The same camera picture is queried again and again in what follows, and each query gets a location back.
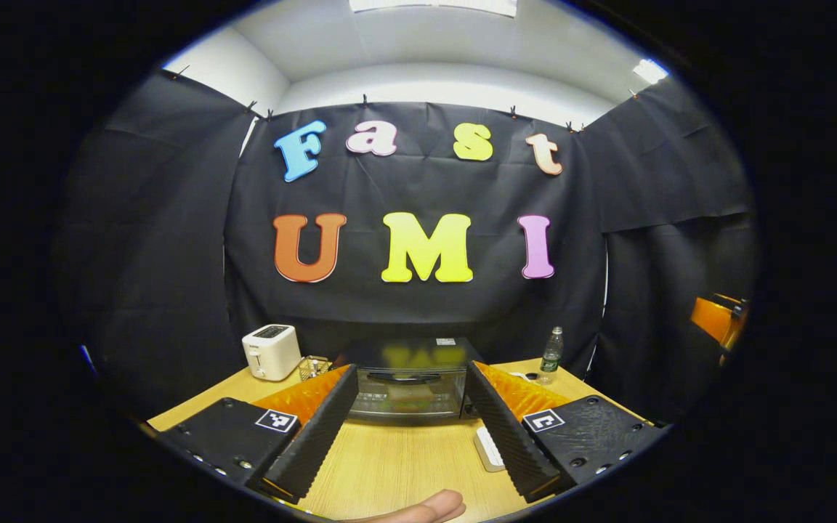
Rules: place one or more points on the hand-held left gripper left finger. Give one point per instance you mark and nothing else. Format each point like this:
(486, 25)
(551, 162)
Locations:
(313, 443)

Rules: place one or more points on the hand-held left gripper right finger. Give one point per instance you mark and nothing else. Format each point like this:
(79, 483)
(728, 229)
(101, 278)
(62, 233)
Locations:
(509, 439)

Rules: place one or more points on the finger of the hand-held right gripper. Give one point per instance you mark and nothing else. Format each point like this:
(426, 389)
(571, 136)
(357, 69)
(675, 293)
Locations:
(713, 319)

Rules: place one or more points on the black electric oven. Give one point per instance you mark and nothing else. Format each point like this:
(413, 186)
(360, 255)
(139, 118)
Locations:
(407, 396)

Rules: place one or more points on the white rectangular container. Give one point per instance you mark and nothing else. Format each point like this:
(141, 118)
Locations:
(490, 450)

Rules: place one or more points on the clear plastic water bottle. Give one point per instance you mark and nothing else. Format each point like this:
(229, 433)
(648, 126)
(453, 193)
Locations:
(551, 356)

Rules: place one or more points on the white toaster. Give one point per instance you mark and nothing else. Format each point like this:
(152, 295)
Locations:
(272, 354)

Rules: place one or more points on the small ceiling light panel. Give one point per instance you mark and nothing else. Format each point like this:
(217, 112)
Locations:
(649, 71)

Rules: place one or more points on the black backdrop cloth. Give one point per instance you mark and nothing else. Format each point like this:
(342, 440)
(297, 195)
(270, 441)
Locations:
(426, 189)

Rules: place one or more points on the row of black cloth clips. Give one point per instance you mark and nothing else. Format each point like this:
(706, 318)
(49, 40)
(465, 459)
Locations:
(365, 99)

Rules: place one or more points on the rectangular ceiling light panel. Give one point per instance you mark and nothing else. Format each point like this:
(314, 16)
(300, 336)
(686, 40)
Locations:
(433, 6)

